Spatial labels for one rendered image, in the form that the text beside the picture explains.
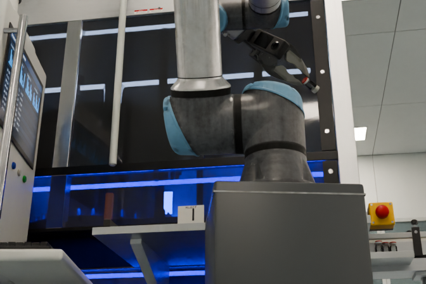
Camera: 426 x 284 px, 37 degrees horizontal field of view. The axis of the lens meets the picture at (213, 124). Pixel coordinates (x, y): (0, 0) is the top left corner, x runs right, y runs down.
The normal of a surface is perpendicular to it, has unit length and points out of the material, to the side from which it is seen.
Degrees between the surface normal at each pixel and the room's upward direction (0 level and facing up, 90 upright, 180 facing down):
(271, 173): 72
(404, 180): 90
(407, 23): 180
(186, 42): 121
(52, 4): 90
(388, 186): 90
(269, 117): 92
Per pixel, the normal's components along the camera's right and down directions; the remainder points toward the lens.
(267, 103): -0.15, -0.45
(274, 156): -0.10, -0.66
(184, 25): -0.54, 0.15
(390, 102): 0.00, 0.91
